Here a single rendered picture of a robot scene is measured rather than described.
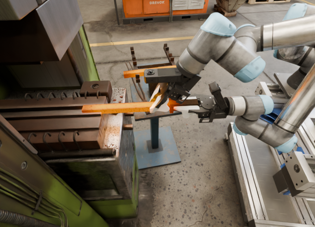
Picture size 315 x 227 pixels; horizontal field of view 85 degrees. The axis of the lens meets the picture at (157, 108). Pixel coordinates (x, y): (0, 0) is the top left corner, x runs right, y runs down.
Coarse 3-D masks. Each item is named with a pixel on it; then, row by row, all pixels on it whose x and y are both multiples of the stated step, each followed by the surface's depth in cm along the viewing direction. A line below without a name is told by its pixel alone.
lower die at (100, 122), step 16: (96, 112) 62; (16, 128) 58; (32, 128) 58; (48, 128) 58; (64, 128) 58; (80, 128) 58; (96, 128) 59; (64, 144) 57; (80, 144) 57; (96, 144) 58
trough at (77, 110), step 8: (0, 112) 64; (8, 112) 64; (16, 112) 64; (24, 112) 64; (32, 112) 64; (40, 112) 64; (48, 112) 64; (56, 112) 64; (64, 112) 64; (72, 112) 64; (80, 112) 64
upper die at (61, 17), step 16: (48, 0) 32; (64, 0) 38; (32, 16) 29; (48, 16) 31; (64, 16) 37; (80, 16) 46; (0, 32) 30; (16, 32) 30; (32, 32) 31; (48, 32) 31; (64, 32) 37; (0, 48) 32; (16, 48) 32; (32, 48) 33; (48, 48) 33; (64, 48) 37
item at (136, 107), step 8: (96, 104) 63; (104, 104) 63; (112, 104) 63; (120, 104) 63; (128, 104) 63; (136, 104) 63; (144, 104) 63; (152, 104) 63; (168, 104) 62; (176, 104) 62; (184, 104) 62; (192, 104) 62; (88, 112) 62; (104, 112) 62; (112, 112) 63; (120, 112) 63; (128, 112) 63
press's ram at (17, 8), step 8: (0, 0) 23; (8, 0) 23; (16, 0) 24; (24, 0) 25; (32, 0) 27; (40, 0) 30; (0, 8) 23; (8, 8) 23; (16, 8) 24; (24, 8) 25; (32, 8) 27; (0, 16) 24; (8, 16) 24; (16, 16) 24
